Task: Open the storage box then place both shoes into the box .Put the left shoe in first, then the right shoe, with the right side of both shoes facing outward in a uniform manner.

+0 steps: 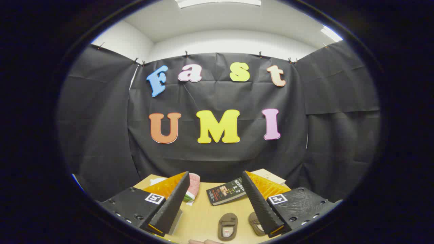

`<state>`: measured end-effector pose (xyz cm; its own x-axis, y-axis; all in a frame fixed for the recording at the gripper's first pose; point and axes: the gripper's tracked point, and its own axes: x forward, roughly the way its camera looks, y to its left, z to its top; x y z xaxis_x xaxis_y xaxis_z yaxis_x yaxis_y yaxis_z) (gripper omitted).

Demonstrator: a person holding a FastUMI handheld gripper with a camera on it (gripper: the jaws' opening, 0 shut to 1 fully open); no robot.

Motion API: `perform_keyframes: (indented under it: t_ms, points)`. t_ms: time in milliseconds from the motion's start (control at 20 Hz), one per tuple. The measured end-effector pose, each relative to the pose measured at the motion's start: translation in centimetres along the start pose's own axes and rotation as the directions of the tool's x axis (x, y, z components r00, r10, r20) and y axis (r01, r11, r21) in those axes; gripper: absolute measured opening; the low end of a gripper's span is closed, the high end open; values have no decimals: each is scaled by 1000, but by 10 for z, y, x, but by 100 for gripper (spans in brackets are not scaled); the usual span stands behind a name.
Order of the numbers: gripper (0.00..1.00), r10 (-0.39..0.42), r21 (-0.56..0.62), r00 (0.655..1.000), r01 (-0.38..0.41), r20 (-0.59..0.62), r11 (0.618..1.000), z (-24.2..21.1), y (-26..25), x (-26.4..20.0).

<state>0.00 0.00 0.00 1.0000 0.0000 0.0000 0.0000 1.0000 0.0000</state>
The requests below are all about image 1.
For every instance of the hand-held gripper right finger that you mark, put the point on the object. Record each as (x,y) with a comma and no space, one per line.
(261,206)

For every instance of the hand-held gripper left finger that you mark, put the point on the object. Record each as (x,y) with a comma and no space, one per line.
(169,203)

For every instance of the brown fuzzy shoe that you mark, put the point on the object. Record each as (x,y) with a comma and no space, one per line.
(228,220)
(254,220)

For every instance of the white plush toy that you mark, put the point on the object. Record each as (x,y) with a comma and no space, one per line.
(157,181)

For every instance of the watermelon slice plush toy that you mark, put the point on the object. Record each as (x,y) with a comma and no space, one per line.
(194,184)

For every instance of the beige book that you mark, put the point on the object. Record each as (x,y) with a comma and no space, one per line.
(269,176)

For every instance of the black paperback book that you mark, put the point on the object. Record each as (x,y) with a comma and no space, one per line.
(223,193)

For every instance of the ceiling light panel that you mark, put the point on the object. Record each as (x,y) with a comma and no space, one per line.
(217,2)
(331,34)

